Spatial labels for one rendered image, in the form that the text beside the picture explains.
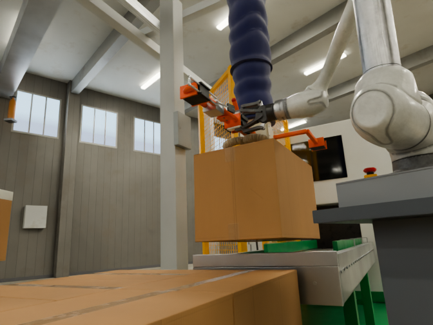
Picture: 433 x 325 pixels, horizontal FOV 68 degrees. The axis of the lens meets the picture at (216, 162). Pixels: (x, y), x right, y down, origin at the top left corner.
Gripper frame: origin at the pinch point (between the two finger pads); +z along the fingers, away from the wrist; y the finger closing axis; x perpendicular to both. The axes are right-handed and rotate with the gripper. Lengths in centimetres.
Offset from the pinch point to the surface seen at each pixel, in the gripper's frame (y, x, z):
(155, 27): -190, 124, 148
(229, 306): 68, -51, -19
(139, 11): -190, 95, 146
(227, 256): 60, 17, 16
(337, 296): 77, 17, -32
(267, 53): -46, 27, -11
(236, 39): -56, 19, 4
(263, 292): 69, -28, -19
